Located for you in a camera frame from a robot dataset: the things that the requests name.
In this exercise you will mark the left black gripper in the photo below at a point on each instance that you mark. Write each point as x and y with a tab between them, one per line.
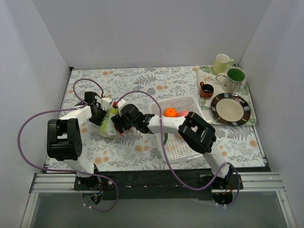
98	115

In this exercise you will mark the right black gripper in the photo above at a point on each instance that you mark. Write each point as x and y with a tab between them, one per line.
118	124

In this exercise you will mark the fake green pear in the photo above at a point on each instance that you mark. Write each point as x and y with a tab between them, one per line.
113	111

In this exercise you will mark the fake green cabbage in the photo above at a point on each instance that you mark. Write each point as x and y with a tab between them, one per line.
103	129

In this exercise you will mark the clear zip top bag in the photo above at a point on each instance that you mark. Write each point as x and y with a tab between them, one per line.
110	127

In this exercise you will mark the fake green vegetable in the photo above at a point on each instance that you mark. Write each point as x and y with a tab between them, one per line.
165	138

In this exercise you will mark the fake orange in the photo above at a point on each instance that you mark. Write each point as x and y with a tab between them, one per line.
171	112

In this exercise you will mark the fake peach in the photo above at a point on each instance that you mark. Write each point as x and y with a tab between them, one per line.
182	113

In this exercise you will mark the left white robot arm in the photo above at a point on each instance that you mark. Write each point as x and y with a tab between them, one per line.
64	141

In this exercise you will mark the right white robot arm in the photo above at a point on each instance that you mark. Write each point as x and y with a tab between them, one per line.
196	132

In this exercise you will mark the small brown cup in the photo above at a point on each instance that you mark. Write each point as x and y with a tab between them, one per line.
206	90

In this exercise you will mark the floral serving tray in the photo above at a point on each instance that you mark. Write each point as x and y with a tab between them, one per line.
205	74

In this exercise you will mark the striped rim plate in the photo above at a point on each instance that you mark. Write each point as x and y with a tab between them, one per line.
230	109

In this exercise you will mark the pale yellow mug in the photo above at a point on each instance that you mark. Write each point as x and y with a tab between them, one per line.
222	62

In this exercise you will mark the green floral mug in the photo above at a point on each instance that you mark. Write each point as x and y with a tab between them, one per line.
231	80

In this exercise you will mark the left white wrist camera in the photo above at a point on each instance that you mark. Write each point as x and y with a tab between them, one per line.
106	102

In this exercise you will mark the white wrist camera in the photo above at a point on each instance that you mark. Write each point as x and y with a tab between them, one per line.
106	102
119	104

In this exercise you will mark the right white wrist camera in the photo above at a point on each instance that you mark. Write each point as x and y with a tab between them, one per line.
119	104

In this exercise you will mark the aluminium frame rail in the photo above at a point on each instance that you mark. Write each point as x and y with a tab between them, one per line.
154	199

